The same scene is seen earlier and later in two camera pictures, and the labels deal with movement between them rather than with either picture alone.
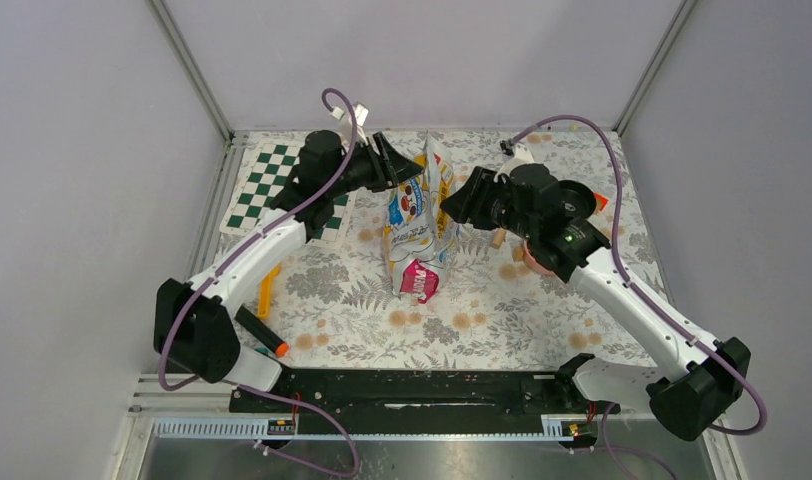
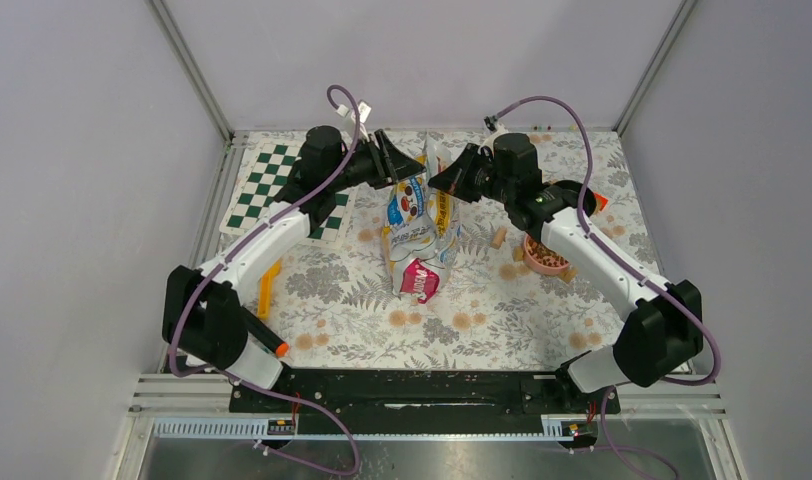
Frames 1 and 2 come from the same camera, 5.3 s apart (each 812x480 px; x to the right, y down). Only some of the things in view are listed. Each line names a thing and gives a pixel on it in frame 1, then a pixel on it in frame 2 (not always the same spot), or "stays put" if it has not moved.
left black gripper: (390, 168) stays put
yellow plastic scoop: (265, 293) stays put
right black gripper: (470, 201) → (455, 179)
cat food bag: (419, 241) stays put
